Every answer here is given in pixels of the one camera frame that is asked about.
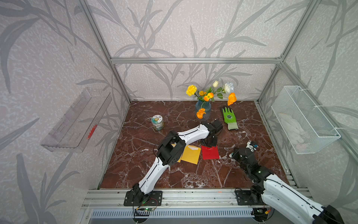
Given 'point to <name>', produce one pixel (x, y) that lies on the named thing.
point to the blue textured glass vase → (206, 105)
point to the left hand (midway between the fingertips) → (212, 147)
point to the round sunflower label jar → (157, 121)
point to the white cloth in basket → (295, 132)
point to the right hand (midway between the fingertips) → (233, 148)
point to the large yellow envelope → (191, 154)
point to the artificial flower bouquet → (209, 94)
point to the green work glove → (230, 118)
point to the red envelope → (210, 152)
